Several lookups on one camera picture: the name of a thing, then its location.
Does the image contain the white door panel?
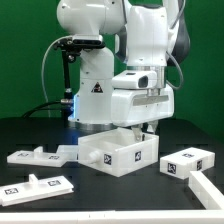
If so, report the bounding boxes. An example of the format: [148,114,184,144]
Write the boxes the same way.
[0,174,74,206]
[7,147,68,167]

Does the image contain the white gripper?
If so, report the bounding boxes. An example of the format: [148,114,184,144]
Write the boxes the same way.
[111,85,174,142]

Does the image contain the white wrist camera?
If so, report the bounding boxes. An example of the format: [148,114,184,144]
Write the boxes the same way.
[112,70,157,90]

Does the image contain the black camera on stand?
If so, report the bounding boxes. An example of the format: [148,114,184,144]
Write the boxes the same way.
[53,36,105,119]

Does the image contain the black base cables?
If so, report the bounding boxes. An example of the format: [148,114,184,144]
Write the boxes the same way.
[21,98,75,119]

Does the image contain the white marker sheet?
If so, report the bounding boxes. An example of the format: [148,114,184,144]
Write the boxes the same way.
[56,145,79,162]

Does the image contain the grey camera cable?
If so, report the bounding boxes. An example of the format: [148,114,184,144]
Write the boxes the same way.
[40,35,73,118]

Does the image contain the white cabinet top block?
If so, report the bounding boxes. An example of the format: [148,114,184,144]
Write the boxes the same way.
[160,147,215,180]

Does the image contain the white door panel front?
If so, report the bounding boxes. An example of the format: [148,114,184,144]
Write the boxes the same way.
[0,174,74,206]

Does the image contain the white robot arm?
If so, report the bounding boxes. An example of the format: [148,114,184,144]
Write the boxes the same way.
[57,0,190,139]

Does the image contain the white L-shaped fence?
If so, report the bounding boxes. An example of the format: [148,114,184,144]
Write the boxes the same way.
[0,171,224,224]

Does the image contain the white cabinet body box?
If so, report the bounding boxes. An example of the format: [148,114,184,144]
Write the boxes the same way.
[78,128,159,177]

